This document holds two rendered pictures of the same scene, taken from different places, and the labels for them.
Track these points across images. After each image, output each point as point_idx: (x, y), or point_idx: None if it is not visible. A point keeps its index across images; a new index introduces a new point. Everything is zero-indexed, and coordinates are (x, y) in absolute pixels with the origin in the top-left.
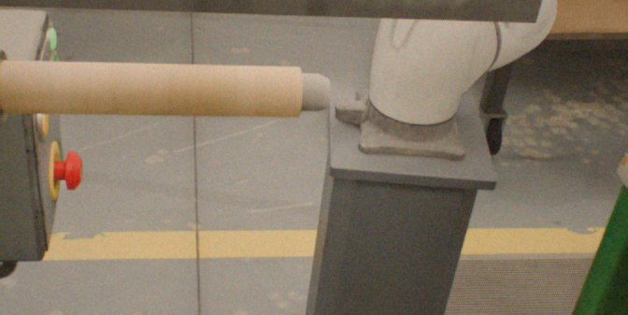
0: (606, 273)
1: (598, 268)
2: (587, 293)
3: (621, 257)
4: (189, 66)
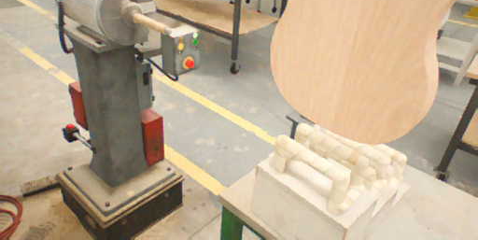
0: None
1: None
2: None
3: None
4: (154, 21)
